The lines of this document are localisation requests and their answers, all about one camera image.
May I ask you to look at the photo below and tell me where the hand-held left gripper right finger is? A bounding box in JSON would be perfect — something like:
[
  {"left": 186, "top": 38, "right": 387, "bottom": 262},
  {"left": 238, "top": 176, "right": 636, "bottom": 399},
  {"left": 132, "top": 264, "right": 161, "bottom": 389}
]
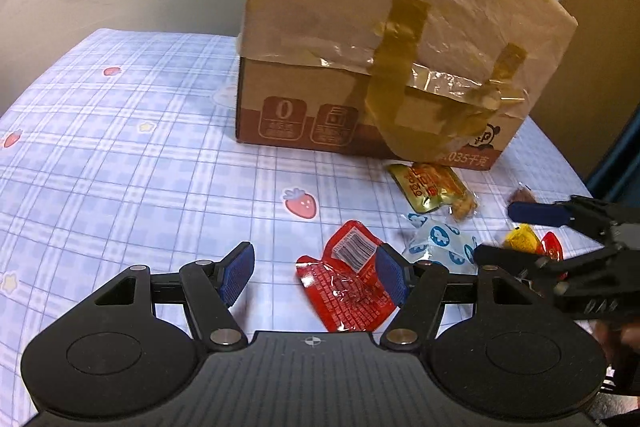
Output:
[{"left": 375, "top": 243, "right": 562, "bottom": 352}]

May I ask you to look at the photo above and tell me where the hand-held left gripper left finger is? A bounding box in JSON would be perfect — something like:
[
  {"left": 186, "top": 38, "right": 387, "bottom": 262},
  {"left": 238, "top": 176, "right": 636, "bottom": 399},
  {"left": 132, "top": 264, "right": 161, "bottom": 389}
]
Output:
[{"left": 75, "top": 241, "right": 257, "bottom": 352}]

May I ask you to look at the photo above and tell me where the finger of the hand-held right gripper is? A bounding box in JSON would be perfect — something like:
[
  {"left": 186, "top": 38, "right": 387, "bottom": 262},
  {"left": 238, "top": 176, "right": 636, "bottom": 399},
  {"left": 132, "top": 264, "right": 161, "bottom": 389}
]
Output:
[
  {"left": 507, "top": 195, "right": 614, "bottom": 234},
  {"left": 472, "top": 244, "right": 557, "bottom": 278}
]

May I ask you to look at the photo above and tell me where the brown candy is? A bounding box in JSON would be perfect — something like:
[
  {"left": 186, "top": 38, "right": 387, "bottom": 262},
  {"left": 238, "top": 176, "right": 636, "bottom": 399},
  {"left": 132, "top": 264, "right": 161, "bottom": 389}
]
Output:
[{"left": 507, "top": 183, "right": 537, "bottom": 206}]

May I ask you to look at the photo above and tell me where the yellow candy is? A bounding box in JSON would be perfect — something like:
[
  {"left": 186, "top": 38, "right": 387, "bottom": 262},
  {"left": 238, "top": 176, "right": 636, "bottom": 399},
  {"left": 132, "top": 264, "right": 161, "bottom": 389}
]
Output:
[{"left": 502, "top": 226, "right": 542, "bottom": 254}]

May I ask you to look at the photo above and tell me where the red candy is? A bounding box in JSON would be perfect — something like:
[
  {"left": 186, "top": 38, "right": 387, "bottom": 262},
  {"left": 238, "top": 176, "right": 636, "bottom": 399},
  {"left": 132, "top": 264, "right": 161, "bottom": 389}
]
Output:
[{"left": 539, "top": 231, "right": 568, "bottom": 282}]

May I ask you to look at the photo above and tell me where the red snack packet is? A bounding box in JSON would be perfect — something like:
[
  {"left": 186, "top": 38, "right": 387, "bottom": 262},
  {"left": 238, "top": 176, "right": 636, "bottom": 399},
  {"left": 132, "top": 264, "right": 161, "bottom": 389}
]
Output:
[{"left": 295, "top": 219, "right": 402, "bottom": 333}]

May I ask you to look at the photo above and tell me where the white and blue snack packet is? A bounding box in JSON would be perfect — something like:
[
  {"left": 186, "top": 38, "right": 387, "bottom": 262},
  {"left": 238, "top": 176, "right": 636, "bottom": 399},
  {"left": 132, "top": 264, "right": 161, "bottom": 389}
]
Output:
[{"left": 402, "top": 213, "right": 479, "bottom": 276}]

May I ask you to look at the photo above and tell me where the gold snack packet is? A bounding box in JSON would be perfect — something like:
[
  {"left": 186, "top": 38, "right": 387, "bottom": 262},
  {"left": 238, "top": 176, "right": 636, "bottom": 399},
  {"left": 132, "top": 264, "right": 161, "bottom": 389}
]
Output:
[{"left": 387, "top": 162, "right": 479, "bottom": 221}]

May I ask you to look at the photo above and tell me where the brown cardboard box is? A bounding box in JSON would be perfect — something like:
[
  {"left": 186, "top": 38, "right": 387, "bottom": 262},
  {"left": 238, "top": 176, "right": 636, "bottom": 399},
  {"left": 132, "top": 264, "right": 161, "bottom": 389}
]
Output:
[{"left": 232, "top": 0, "right": 579, "bottom": 171}]

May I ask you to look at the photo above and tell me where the teal curtain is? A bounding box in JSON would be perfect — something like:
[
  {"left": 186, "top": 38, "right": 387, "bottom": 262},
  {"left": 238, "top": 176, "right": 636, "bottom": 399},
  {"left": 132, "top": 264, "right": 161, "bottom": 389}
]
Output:
[{"left": 584, "top": 104, "right": 640, "bottom": 210}]

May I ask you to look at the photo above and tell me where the blue checked tablecloth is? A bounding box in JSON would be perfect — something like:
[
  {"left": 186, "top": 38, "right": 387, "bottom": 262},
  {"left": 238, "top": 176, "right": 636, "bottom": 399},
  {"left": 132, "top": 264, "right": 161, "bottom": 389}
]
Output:
[{"left": 0, "top": 28, "right": 617, "bottom": 427}]

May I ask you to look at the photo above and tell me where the wooden panel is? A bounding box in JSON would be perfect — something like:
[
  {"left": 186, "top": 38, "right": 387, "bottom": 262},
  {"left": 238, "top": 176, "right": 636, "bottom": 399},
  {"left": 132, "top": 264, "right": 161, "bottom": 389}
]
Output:
[{"left": 556, "top": 0, "right": 640, "bottom": 188}]

